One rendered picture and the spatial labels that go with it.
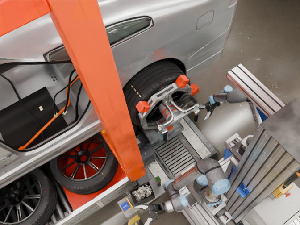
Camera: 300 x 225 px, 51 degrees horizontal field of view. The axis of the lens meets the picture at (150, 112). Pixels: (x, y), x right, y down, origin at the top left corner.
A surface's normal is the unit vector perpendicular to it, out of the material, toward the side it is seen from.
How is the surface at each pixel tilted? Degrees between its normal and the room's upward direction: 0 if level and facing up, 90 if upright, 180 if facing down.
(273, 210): 0
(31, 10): 90
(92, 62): 90
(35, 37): 34
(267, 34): 0
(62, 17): 90
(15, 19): 90
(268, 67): 0
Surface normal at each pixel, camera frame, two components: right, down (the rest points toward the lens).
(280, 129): -0.07, -0.47
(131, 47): 0.52, 0.64
